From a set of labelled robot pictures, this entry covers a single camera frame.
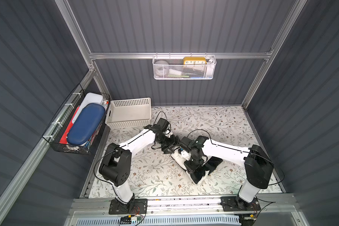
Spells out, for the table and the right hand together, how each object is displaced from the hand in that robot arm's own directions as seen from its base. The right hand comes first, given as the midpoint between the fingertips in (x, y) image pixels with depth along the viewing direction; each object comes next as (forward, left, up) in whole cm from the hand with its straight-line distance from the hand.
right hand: (192, 168), depth 81 cm
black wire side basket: (+3, +63, +30) cm, 70 cm away
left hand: (+9, +7, +5) cm, 12 cm away
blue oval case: (+11, +53, +28) cm, 61 cm away
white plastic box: (+28, +57, +29) cm, 70 cm away
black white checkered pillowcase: (+6, +9, +2) cm, 11 cm away
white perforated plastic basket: (+48, +49, -6) cm, 69 cm away
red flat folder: (+3, +61, +26) cm, 67 cm away
